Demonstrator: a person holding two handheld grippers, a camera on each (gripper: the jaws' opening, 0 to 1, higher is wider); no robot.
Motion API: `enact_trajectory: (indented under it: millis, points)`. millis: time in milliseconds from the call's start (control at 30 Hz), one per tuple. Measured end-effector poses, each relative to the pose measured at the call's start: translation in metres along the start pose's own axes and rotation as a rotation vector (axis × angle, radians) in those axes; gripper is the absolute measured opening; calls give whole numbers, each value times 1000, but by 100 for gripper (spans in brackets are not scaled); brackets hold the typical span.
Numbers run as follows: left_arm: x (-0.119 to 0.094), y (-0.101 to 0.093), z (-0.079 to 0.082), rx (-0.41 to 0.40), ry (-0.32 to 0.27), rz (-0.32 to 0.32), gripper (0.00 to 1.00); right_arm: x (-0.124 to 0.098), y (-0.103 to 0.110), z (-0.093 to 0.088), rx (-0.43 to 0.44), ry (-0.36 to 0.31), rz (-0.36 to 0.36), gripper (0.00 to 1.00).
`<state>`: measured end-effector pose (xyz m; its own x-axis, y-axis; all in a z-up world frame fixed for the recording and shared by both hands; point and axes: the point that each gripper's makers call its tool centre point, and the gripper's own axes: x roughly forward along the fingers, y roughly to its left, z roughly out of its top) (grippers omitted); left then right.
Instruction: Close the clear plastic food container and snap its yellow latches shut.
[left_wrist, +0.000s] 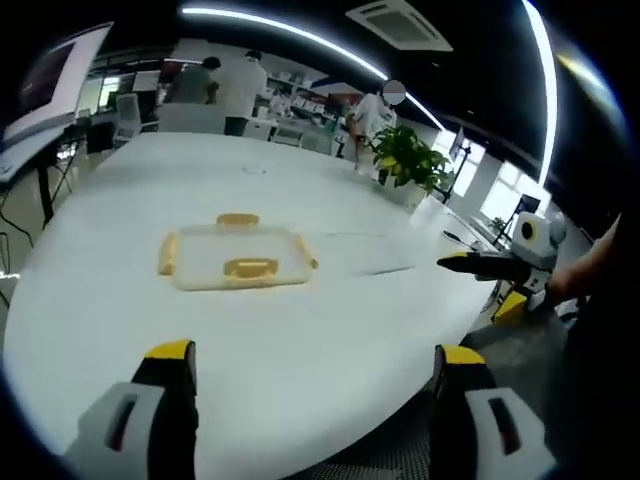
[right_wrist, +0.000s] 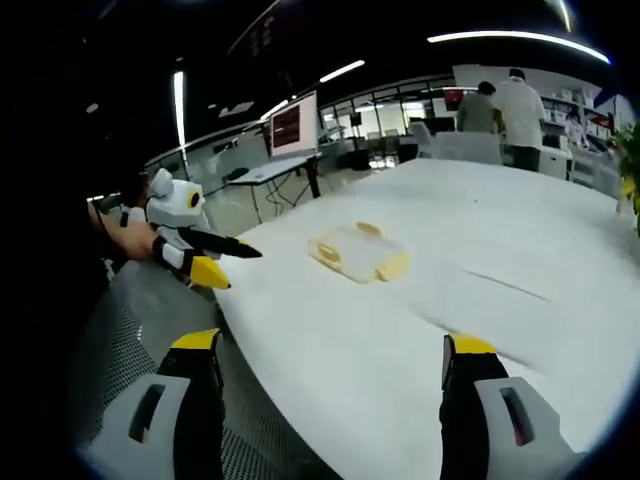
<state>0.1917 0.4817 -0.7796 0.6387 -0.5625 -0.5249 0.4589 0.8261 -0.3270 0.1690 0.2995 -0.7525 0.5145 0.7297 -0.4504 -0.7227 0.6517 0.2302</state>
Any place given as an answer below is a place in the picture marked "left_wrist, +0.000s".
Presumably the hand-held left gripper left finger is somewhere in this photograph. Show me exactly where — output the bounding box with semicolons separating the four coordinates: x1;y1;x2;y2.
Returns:
62;338;200;480

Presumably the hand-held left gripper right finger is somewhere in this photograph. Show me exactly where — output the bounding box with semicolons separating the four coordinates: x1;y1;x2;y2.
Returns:
428;343;559;480

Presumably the clear lid with yellow clips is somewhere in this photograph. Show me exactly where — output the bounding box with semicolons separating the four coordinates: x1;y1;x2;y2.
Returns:
156;212;320;294

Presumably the yellow block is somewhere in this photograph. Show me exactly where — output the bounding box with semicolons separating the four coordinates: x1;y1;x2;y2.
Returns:
491;292;529;325

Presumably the black tripod stand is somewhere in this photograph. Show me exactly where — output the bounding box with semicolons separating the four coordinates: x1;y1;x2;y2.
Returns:
439;127;475;204

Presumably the person's dark clothing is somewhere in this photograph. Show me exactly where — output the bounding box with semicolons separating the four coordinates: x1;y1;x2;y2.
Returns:
547;294;640;480

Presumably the green potted plant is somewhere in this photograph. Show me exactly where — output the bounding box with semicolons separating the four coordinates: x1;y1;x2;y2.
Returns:
371;124;457;197

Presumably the curved ceiling light strip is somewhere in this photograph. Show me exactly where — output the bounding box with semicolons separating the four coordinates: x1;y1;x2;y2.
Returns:
180;5;444;130
520;0;558;184

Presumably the ceiling air conditioner vent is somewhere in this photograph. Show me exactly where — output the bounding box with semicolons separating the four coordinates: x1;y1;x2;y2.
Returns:
344;0;455;52

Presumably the white office chair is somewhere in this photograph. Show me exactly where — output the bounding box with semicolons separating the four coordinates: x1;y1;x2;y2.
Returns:
241;121;279;145
115;93;143;143

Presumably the black-legged side desk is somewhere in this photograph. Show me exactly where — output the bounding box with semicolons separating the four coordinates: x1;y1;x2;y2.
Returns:
0;124;77;229

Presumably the large display screen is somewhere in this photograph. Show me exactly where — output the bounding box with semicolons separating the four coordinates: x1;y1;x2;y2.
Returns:
0;21;115;147

